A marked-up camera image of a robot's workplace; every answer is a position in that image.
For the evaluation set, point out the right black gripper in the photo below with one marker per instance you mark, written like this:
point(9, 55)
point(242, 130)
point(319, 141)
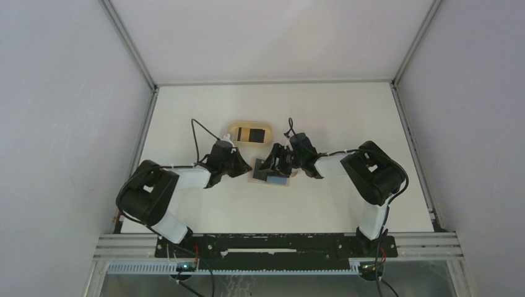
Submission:
point(279, 151)

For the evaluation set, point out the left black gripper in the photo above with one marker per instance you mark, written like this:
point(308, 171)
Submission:
point(242, 167)

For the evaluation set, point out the grey card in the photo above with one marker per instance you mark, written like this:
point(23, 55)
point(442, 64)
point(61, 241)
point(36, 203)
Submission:
point(260, 170)

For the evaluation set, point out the beige card holder wallet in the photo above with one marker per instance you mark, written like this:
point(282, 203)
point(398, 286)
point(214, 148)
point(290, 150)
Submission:
point(272, 180)

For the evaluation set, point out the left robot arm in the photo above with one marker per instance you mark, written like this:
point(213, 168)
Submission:
point(145, 197)

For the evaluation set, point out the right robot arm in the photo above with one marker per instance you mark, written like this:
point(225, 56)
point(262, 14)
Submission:
point(377, 177)

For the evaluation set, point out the black card in tray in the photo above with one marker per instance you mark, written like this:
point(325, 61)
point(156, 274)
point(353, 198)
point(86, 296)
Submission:
point(257, 135)

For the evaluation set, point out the wooden oval tray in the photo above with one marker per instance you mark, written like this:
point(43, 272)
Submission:
point(240, 132)

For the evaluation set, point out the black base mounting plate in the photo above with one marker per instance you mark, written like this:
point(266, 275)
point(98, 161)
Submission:
point(277, 251)

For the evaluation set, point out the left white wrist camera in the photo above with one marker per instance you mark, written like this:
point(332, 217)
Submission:
point(227, 138)

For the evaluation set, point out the white cable duct strip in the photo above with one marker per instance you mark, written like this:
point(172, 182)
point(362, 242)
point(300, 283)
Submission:
point(165, 268)

